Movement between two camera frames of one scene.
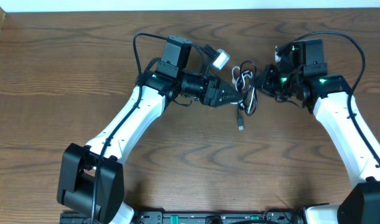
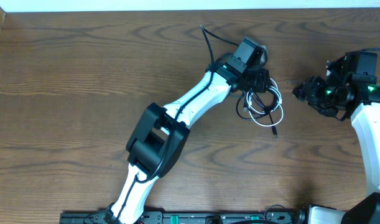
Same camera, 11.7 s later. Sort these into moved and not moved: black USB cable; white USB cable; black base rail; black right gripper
Moved: white USB cable; black USB cable; black right gripper
Not moved: black base rail
